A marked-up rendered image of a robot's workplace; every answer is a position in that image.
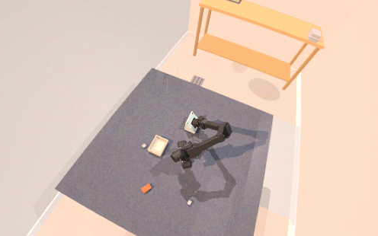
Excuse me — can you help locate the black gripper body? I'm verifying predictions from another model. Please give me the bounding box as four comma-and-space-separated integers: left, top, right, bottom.
178, 140, 192, 168

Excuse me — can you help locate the orange rectangular block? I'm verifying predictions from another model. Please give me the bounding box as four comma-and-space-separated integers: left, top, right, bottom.
142, 183, 151, 193

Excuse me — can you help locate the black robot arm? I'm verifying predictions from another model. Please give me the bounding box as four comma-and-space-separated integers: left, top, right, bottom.
170, 116, 232, 163

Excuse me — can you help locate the beige square tray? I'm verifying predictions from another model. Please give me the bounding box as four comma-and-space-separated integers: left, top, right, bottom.
148, 136, 168, 157

